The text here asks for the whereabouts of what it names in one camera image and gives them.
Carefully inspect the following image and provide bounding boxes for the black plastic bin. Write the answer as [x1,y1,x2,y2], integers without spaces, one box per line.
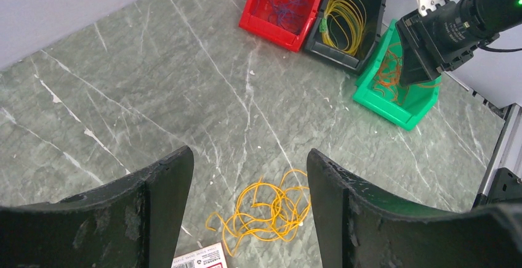
[303,0,387,76]

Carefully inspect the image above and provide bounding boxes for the small red white box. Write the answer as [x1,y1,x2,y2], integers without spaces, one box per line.
[171,243,228,268]

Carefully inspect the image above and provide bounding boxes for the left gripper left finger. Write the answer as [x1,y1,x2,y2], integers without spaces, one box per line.
[1,146,195,267]

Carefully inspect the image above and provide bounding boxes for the orange yellow cables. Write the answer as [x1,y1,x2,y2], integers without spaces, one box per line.
[205,169,313,258]

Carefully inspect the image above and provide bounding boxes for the yellow cable coil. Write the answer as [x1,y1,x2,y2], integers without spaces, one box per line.
[319,0,368,57]

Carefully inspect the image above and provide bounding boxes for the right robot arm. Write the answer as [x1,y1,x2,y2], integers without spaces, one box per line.
[396,0,521,86]

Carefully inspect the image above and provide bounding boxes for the green plastic bin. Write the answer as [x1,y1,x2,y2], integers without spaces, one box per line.
[353,20,441,131]

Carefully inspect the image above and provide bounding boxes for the red plastic bin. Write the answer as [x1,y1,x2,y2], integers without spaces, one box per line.
[239,0,321,52]

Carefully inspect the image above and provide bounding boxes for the purple cable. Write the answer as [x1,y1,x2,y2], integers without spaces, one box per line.
[254,0,310,35]

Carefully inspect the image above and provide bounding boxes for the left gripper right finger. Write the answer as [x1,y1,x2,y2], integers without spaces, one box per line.
[306,149,521,267]

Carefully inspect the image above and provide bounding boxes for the bright orange cable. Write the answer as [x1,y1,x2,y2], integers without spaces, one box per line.
[372,42,441,106]

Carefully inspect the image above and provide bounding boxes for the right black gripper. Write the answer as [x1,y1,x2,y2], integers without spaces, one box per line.
[396,2,475,87]

